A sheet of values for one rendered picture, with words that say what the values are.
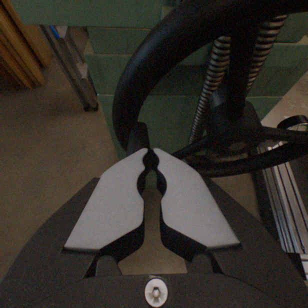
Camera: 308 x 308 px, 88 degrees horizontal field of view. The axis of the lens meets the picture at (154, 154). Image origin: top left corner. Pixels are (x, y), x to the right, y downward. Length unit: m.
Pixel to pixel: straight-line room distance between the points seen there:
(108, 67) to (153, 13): 0.12
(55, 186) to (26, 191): 0.16
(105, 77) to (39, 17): 0.12
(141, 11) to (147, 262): 0.94
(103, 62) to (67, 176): 0.89
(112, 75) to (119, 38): 0.07
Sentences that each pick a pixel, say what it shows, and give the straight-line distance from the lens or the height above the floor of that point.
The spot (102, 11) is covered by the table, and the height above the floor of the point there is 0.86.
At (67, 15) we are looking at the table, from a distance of 0.34.
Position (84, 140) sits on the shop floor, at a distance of 1.25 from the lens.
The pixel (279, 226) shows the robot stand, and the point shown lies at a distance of 1.02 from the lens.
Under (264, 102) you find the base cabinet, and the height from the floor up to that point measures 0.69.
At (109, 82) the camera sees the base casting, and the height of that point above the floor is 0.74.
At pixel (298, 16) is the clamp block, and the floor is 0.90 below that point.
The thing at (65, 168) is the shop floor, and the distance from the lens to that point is 1.18.
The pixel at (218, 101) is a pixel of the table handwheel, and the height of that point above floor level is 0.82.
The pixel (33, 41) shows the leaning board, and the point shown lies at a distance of 1.91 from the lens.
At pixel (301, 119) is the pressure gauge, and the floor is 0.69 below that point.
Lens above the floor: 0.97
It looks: 61 degrees down
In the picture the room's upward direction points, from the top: 4 degrees clockwise
